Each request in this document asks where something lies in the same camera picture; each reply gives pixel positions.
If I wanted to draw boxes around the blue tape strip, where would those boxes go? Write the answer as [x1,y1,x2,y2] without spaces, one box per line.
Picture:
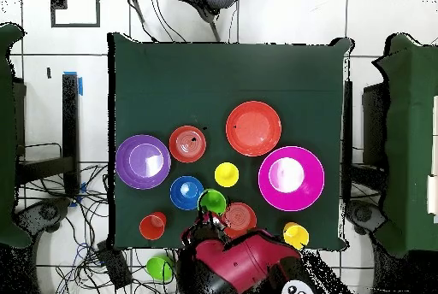
[63,70,84,97]

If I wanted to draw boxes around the dark green tablecloth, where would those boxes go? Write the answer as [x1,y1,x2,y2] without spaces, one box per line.
[371,32,438,259]
[0,22,33,249]
[107,32,355,252]

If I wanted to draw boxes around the tangle of black cables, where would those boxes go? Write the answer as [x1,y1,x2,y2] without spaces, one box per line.
[20,162,138,294]

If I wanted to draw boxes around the small orange plastic bowl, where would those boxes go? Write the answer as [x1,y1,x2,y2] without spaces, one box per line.
[168,125,208,164]
[220,202,258,239]

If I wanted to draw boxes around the black metal frame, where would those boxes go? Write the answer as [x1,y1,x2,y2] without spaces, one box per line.
[15,73,81,197]

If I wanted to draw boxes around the black power strip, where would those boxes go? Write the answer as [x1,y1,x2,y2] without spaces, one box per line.
[96,238,133,291]

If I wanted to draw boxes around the large pink plastic bowl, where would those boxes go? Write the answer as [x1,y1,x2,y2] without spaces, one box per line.
[257,145,326,213]

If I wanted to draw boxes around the blue plastic bowl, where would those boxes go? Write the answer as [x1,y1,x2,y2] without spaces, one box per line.
[169,174,205,211]

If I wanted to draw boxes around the black stand base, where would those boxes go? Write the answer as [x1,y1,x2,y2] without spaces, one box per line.
[15,197,71,235]
[344,200,388,237]

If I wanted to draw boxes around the blue cable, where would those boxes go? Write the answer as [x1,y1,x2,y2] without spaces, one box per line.
[75,241,91,262]

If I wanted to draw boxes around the purple plastic bowl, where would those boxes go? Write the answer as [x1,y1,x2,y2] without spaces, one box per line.
[115,133,172,191]

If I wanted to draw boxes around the green plastic cup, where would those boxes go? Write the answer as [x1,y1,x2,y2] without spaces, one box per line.
[197,188,228,216]

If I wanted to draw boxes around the yellow plastic cup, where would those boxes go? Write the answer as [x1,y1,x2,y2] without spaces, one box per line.
[214,161,240,189]
[282,223,311,251]

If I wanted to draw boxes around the large orange plastic bowl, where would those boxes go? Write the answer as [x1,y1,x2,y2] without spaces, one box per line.
[225,100,282,157]

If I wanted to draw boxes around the green round object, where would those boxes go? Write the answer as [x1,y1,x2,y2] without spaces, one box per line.
[145,255,175,282]

